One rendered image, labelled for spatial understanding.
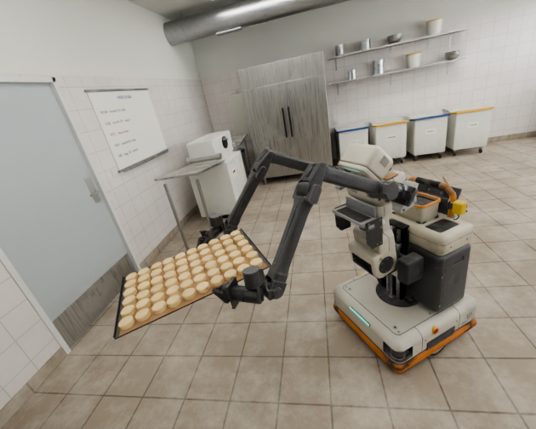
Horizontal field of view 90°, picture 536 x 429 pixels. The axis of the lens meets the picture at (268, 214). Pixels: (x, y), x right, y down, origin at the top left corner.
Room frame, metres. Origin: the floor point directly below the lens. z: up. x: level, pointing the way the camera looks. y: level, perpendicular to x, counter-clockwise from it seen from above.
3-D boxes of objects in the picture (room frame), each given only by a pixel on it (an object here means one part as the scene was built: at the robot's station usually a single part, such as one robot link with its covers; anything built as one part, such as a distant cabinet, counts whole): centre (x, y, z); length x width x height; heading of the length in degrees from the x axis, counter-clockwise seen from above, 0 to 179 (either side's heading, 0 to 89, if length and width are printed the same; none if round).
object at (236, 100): (5.98, 0.13, 1.28); 0.42 x 0.06 x 1.00; 77
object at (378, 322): (1.37, -0.75, 0.16); 0.67 x 0.64 x 0.25; 109
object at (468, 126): (4.74, -3.74, 0.39); 0.64 x 0.54 x 0.77; 164
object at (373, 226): (1.28, -0.47, 0.93); 0.28 x 0.16 x 0.22; 19
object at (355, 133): (5.18, -1.84, 0.39); 0.64 x 0.54 x 0.77; 170
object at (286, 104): (5.30, -0.74, 1.03); 1.40 x 0.91 x 2.05; 77
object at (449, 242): (1.40, -0.84, 0.59); 0.55 x 0.34 x 0.83; 19
